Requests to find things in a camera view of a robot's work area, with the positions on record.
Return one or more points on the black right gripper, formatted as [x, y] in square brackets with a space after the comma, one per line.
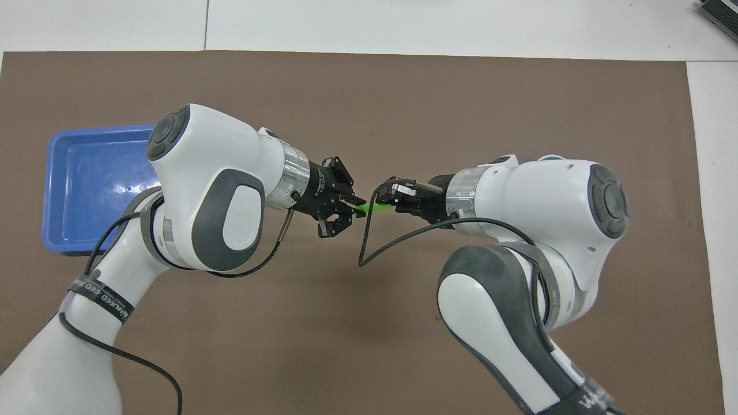
[435, 202]

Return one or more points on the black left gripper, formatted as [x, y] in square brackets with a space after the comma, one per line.
[320, 190]

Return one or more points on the green pen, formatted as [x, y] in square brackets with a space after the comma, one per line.
[377, 206]

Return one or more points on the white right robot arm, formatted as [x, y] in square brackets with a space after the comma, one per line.
[548, 213]

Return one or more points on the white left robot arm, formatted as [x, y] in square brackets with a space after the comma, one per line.
[219, 173]

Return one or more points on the brown paper mat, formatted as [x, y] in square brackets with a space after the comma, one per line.
[369, 104]

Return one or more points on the translucent plastic cup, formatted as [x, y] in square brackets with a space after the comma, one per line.
[553, 157]

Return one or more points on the blue plastic tray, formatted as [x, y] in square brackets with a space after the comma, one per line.
[92, 184]

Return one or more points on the grey ribbed device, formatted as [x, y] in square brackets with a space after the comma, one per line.
[720, 14]

